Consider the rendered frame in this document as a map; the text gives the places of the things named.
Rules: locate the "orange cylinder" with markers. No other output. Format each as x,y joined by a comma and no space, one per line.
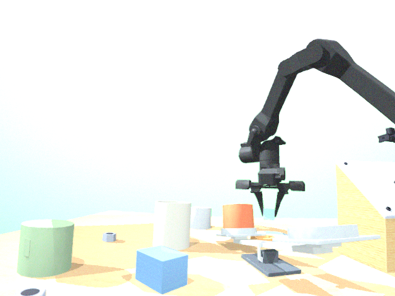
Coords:
238,216

